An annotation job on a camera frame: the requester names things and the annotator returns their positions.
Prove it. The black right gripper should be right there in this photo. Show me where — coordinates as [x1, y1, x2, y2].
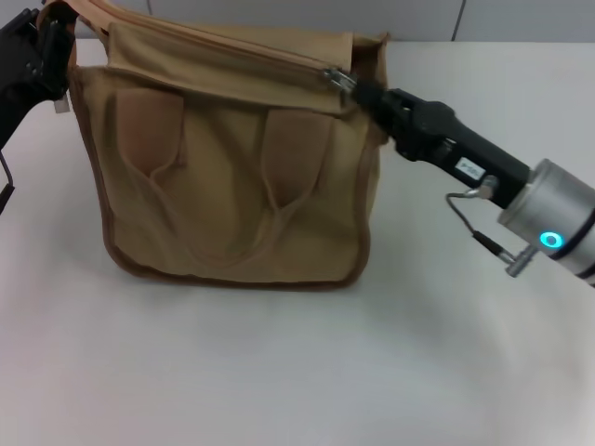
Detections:
[354, 83, 531, 211]

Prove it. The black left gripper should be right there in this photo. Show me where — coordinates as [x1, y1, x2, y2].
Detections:
[0, 7, 76, 151]

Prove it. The silver metal zipper pull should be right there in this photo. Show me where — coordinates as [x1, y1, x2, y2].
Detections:
[320, 66, 360, 101]

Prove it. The khaki canvas food bag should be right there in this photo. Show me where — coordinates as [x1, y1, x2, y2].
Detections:
[38, 0, 392, 293]

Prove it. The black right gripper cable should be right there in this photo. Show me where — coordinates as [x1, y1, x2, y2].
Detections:
[444, 175, 545, 279]

